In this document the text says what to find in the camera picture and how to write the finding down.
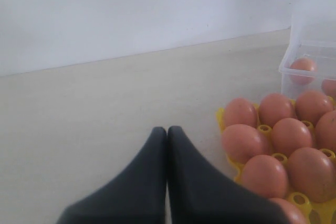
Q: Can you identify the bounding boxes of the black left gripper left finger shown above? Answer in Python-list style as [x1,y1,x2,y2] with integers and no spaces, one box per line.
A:
[57,127,167,223]

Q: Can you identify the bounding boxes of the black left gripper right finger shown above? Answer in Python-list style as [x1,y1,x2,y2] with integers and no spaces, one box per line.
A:
[167,126,289,224]

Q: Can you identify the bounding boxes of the brown egg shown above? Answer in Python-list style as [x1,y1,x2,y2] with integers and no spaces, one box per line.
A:
[222,124,272,164]
[223,98,258,128]
[295,90,333,126]
[321,79,336,100]
[290,57,317,86]
[240,155,289,198]
[258,93,297,127]
[315,110,335,152]
[287,147,335,203]
[270,118,313,157]
[269,198,307,224]

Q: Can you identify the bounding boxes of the yellow plastic egg tray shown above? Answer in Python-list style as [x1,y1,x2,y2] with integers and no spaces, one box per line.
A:
[216,108,335,223]

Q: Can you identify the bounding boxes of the clear plastic container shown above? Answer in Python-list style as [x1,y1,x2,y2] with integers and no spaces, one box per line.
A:
[279,16,335,99]

